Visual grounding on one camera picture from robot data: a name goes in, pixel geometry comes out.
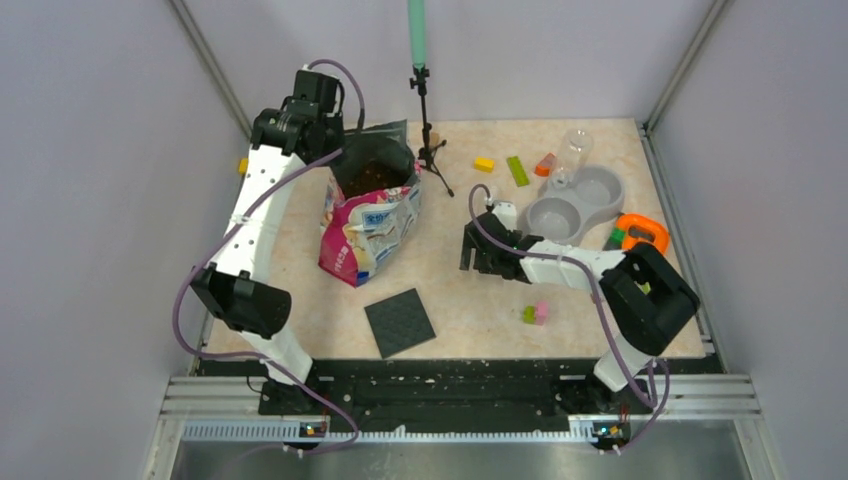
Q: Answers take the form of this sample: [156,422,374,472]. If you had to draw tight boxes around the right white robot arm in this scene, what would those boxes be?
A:
[459,206,701,412]

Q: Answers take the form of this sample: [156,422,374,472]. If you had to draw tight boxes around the yellow toy brick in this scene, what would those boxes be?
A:
[473,157,496,173]

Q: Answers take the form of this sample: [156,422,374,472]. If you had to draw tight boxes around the black square mat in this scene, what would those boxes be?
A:
[364,289,436,359]

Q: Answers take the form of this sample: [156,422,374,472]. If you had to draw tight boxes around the clear water bottle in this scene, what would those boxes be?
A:
[549,128,594,188]

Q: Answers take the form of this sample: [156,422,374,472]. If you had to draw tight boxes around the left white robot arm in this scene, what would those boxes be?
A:
[191,68,345,414]

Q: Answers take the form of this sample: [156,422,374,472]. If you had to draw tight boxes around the long green toy brick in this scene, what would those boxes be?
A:
[506,156,530,187]

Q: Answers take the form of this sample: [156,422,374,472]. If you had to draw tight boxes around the orange red toy brick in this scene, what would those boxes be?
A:
[534,153,557,177]

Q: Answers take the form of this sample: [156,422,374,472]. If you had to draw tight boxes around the grey double pet bowl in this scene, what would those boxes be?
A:
[522,165,625,246]

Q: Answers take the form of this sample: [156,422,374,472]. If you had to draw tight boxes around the black tripod with green pole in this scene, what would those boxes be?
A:
[407,0,455,198]

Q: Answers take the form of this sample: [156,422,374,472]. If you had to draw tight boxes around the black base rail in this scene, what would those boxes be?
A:
[235,357,723,435]

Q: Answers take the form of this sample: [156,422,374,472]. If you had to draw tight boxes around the green and pink brick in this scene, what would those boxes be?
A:
[522,301,549,326]

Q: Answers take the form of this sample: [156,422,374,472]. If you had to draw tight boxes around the colourful pet food bag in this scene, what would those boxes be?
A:
[318,120,422,287]

